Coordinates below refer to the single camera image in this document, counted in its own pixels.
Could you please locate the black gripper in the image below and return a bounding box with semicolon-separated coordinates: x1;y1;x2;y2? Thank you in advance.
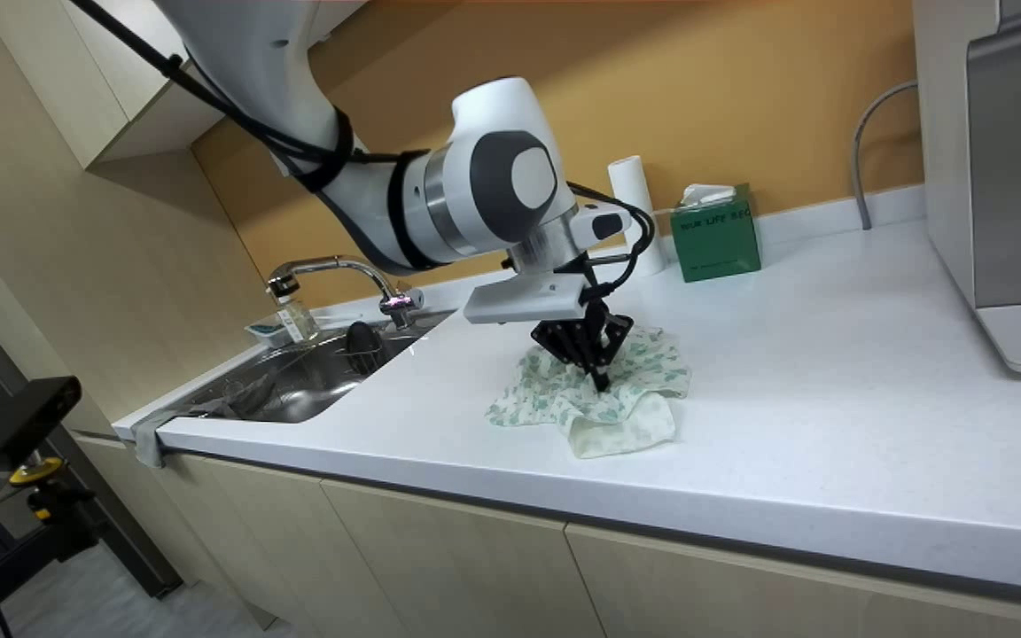
530;297;637;396

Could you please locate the white green patterned towel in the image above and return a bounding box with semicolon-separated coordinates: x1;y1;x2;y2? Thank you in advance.
482;322;696;464

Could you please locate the white paper towel roll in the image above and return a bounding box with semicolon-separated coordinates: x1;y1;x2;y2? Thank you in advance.
604;152;670;278

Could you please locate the green tissue box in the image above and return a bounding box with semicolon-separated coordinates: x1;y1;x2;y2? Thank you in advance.
668;186;767;288

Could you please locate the white tissue sheet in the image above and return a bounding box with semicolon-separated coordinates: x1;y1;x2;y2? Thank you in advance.
676;179;742;211

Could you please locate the black round sink object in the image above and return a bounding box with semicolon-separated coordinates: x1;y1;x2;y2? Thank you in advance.
339;317;395;363

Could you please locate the beige cabinet door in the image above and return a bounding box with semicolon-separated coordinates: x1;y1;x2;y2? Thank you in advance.
161;448;411;638
316;476;609;638
561;521;1021;638

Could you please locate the chrome sink faucet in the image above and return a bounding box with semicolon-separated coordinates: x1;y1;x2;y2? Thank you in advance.
264;251;424;335

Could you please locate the small clear bottle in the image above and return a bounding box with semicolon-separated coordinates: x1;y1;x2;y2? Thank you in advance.
273;297;322;350

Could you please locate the stainless steel sink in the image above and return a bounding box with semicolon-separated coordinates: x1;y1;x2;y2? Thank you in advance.
161;304;459;427

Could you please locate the silver countertop appliance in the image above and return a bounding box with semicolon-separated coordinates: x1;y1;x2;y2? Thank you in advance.
910;0;1021;381

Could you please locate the yellow black clamp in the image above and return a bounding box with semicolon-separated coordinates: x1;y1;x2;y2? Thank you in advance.
5;453;68;491

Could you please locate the black equipment stand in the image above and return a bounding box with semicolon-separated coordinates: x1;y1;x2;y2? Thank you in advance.
0;276;102;638

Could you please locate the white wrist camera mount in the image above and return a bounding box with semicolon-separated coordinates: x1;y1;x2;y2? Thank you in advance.
462;267;609;328

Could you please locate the gray curved hose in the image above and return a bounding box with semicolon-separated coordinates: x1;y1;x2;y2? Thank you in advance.
846;79;920;232

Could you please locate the beige wall cabinet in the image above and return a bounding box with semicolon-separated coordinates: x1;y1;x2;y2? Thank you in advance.
0;0;229;172

